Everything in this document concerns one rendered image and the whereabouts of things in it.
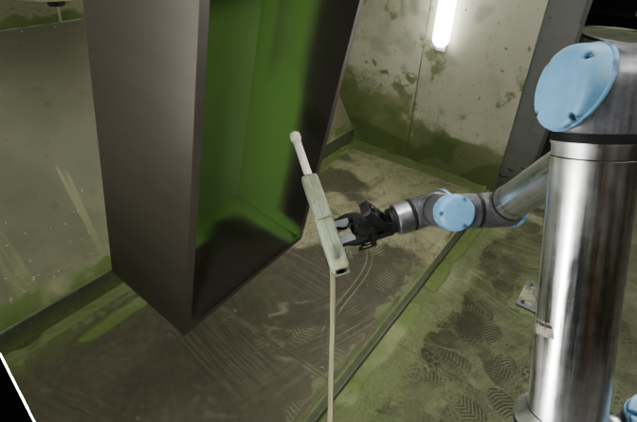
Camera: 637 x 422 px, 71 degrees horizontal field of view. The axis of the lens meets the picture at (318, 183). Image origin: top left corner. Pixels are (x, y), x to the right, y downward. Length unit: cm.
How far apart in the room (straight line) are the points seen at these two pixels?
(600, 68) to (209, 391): 163
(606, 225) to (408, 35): 250
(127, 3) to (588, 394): 103
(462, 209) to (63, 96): 182
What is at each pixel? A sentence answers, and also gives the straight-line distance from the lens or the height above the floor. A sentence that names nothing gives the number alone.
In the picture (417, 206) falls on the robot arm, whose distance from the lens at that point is 125.
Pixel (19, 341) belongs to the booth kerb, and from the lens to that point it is 222.
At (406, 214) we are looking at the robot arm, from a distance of 123.
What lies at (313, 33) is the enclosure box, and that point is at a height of 126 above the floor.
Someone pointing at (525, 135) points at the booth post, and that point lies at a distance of 297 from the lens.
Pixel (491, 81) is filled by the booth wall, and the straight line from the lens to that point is 293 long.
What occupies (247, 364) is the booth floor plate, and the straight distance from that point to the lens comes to 193.
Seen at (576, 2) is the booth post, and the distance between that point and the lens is 277.
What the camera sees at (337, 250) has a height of 86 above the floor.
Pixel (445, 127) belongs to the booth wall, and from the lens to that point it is 311.
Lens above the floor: 159
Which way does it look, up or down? 31 degrees down
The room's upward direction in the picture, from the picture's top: 3 degrees clockwise
